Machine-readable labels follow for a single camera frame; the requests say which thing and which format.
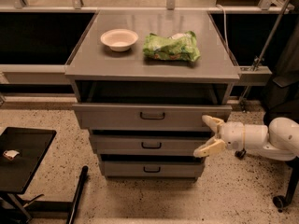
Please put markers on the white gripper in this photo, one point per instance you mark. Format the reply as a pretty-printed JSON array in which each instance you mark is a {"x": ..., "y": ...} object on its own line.
[{"x": 234, "y": 134}]

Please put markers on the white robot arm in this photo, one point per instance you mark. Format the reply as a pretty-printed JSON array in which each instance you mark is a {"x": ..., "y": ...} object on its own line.
[{"x": 277, "y": 141}]

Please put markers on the grey bottom drawer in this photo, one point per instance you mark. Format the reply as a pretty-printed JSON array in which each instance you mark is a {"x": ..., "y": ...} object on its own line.
[{"x": 176, "y": 169}]

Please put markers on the grey drawer cabinet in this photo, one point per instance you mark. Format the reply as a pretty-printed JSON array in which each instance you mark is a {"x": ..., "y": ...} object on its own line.
[{"x": 144, "y": 78}]

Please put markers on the small white paper scrap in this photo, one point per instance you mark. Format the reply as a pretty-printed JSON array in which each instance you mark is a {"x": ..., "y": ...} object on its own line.
[{"x": 11, "y": 154}]

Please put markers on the grey drawer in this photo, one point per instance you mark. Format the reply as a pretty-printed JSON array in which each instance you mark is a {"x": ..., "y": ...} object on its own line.
[
  {"x": 178, "y": 118},
  {"x": 146, "y": 145},
  {"x": 176, "y": 169}
]

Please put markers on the black side table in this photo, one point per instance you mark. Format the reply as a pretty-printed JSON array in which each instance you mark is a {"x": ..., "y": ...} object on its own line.
[{"x": 33, "y": 144}]

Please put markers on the green crumpled chip bag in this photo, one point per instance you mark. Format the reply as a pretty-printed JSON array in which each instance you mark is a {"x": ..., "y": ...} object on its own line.
[{"x": 178, "y": 47}]

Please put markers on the grey top drawer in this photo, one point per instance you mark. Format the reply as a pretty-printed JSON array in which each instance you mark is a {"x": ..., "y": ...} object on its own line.
[{"x": 178, "y": 118}]

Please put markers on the white round bowl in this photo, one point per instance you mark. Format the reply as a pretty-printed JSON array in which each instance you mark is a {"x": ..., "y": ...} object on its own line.
[{"x": 119, "y": 40}]

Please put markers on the grey middle drawer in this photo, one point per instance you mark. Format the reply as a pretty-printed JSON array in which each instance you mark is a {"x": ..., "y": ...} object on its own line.
[{"x": 146, "y": 145}]

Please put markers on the metal diagonal rod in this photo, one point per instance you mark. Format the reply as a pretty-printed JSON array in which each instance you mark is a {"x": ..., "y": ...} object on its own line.
[{"x": 264, "y": 5}]

